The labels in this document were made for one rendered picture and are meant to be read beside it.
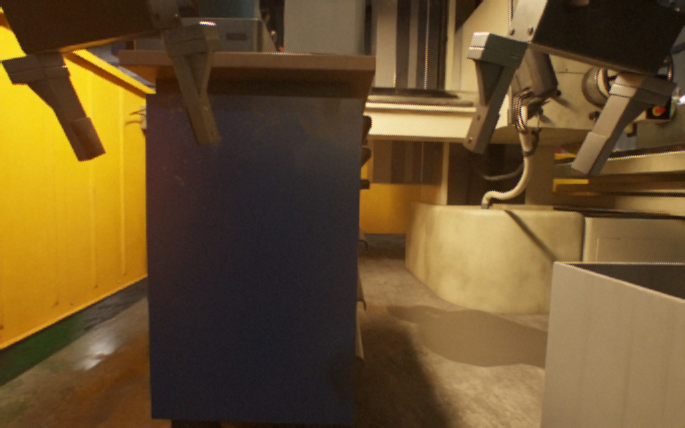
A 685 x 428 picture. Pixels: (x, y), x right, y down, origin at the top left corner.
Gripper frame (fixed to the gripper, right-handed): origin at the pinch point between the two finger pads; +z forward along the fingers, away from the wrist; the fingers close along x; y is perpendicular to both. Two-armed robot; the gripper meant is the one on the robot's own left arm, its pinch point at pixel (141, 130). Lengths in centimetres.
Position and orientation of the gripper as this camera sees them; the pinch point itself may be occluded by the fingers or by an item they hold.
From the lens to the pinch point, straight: 40.3
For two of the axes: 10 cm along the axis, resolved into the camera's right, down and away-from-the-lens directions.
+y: 0.7, -4.6, 8.9
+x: -9.9, 0.9, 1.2
